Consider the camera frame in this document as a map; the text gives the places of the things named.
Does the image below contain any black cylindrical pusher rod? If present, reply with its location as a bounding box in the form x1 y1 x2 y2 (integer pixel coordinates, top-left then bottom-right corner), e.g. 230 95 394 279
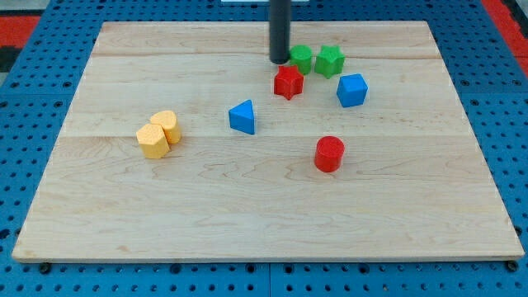
268 0 291 64

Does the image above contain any red star block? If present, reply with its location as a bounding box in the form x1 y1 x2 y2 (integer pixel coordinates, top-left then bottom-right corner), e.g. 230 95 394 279
274 65 304 100

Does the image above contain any green star block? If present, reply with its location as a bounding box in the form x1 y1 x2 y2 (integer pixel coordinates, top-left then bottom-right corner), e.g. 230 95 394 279
314 45 346 79

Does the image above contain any green cylinder block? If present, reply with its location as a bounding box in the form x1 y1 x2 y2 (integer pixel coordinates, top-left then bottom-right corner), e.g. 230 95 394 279
290 45 313 75

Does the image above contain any blue cube block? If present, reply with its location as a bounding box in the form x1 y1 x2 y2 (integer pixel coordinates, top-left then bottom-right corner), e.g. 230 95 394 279
337 73 368 108

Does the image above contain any blue triangle block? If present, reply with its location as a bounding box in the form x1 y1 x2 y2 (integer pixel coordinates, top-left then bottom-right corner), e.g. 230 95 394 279
229 100 255 134

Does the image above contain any red cylinder block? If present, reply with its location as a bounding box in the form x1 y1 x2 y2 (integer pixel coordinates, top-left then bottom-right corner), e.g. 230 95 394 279
314 135 345 172

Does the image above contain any yellow heart block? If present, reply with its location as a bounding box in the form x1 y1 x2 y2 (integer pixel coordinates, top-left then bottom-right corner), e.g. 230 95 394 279
150 111 182 144

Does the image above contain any wooden board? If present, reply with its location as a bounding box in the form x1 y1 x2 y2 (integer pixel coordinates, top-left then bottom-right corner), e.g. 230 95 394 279
12 21 524 263

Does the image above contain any yellow hexagon block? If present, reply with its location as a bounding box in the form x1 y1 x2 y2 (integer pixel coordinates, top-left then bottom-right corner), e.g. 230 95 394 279
136 124 170 159

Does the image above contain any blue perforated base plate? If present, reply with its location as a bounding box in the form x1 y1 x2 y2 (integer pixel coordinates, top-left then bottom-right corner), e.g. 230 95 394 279
1 1 527 296

